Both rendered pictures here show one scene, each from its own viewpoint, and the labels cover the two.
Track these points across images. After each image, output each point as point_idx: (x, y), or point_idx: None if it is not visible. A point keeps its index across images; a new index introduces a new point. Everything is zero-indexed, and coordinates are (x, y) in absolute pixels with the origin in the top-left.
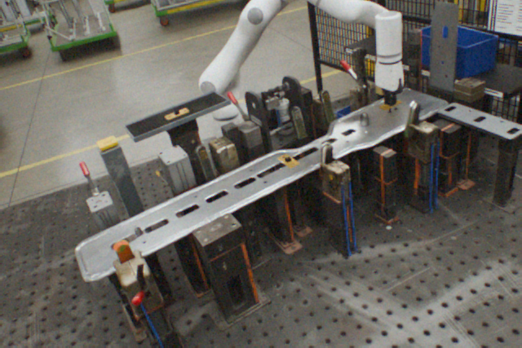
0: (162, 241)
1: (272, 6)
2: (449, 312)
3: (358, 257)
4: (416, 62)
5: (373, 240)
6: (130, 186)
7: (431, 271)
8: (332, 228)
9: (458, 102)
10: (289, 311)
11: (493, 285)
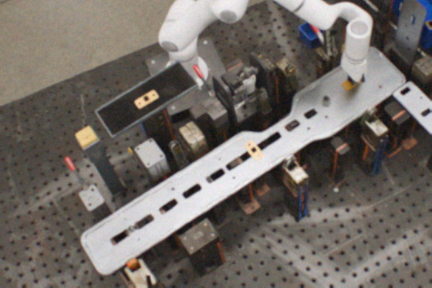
0: (153, 240)
1: (245, 4)
2: (367, 276)
3: (307, 220)
4: (385, 18)
5: (321, 204)
6: (105, 161)
7: (362, 238)
8: (288, 201)
9: (415, 77)
10: (249, 270)
11: (404, 253)
